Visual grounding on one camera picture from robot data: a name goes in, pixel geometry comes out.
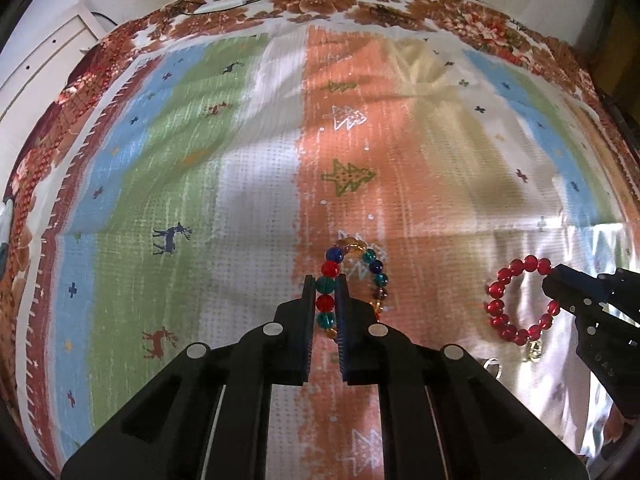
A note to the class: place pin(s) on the floral red bed sheet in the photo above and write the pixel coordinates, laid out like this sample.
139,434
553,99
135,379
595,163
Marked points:
350,0

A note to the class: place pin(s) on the white headboard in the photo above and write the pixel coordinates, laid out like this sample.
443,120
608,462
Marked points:
34,84

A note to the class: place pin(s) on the person's right hand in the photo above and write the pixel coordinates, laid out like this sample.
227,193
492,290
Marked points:
615,431

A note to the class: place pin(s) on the white phone on bed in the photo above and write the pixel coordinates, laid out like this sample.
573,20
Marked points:
218,6

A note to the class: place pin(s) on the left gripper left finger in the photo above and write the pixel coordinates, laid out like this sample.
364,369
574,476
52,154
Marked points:
205,415

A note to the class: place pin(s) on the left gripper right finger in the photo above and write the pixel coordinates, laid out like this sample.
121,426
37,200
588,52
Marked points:
443,416

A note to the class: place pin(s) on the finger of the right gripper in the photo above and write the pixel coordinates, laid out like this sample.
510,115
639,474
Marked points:
621,290
578,292

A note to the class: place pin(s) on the grey crumpled cloth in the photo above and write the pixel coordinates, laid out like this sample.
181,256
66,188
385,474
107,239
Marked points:
6,217

